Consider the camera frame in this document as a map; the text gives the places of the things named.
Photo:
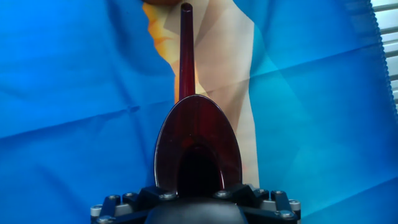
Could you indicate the blue cloth with orange print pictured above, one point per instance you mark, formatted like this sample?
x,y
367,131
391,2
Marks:
x,y
62,109

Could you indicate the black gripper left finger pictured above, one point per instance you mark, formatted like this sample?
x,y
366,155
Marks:
x,y
124,205

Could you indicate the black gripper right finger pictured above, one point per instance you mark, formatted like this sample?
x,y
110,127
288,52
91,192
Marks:
x,y
273,208

